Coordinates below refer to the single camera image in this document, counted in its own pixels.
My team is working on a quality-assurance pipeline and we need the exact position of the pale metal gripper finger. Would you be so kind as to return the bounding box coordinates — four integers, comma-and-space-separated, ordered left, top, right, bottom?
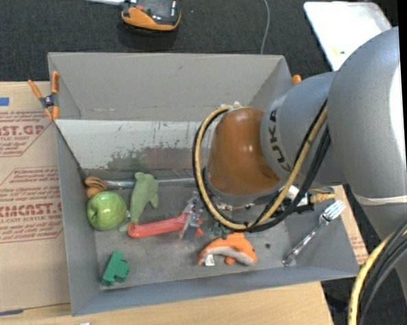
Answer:
178, 221, 199, 241
185, 190, 202, 213

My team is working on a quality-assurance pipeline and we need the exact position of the red plastic wrench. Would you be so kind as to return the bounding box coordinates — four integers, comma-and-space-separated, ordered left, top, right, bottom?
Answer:
126, 211, 205, 242

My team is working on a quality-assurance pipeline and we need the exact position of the orange plush fish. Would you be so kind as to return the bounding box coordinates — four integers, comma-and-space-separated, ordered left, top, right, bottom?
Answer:
196, 231, 259, 270

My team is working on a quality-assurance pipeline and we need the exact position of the green toy dolphin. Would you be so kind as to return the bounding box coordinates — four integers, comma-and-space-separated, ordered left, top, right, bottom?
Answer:
115, 170, 162, 233

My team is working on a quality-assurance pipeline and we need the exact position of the green toy brick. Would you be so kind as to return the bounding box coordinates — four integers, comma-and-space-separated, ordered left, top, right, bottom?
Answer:
98, 249, 132, 288

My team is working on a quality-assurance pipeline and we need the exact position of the green apple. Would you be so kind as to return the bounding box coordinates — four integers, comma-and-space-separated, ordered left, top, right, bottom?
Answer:
84, 189, 130, 233

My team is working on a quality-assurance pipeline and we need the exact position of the small orange striped toy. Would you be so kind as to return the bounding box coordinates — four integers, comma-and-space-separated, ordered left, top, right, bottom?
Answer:
83, 174, 109, 200

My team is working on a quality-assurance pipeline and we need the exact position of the clear plastic fork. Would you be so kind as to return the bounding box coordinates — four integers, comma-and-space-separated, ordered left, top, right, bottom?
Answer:
278, 199, 350, 267

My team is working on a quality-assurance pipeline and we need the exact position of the grey metal bin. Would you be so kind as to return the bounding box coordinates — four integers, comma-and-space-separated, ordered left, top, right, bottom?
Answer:
47, 34, 362, 317

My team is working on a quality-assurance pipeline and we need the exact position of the brown cardboard board red print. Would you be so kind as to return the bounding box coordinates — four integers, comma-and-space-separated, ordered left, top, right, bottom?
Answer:
0, 58, 371, 314

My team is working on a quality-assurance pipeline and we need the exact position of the black cylinder on white bracket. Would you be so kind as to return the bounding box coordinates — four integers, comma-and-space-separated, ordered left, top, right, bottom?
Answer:
277, 184, 316, 216

